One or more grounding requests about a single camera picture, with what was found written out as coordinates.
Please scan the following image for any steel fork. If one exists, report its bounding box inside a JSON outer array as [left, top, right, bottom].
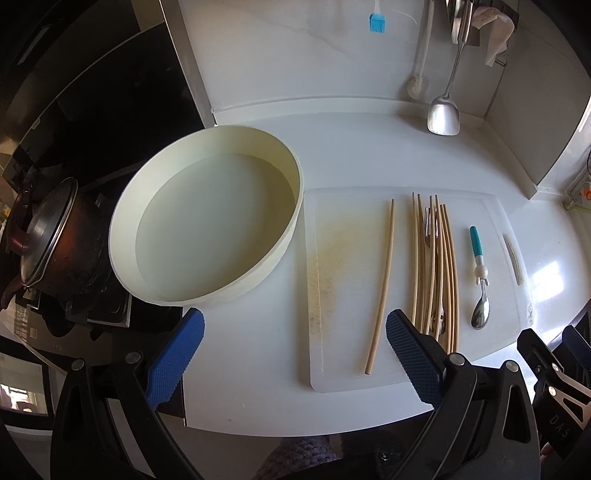
[[425, 197, 442, 336]]

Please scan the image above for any blue handled child spoon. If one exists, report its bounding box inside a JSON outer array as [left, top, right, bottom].
[[469, 226, 490, 330]]

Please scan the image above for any lone wooden chopstick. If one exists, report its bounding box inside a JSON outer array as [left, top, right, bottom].
[[365, 199, 396, 376]]

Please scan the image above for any black gas stove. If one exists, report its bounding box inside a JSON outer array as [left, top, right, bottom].
[[1, 155, 182, 331]]

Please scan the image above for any white plastic cutting board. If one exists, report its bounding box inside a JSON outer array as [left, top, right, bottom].
[[304, 187, 533, 393]]

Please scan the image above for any cream round basin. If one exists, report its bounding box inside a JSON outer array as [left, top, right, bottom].
[[109, 125, 304, 307]]

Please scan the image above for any dark cooking pot with lid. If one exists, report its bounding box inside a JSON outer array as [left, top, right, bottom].
[[3, 177, 108, 303]]

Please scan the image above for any hanging steel spatula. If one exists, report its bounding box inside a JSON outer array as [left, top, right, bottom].
[[427, 1, 474, 136]]

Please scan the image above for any white hanging brush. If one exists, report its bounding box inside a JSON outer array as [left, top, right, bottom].
[[407, 0, 435, 101]]

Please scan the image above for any white hanging rag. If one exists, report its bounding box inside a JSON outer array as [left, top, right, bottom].
[[472, 6, 515, 67]]

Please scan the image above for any wall power socket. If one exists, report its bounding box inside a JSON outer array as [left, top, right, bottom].
[[563, 173, 591, 212]]

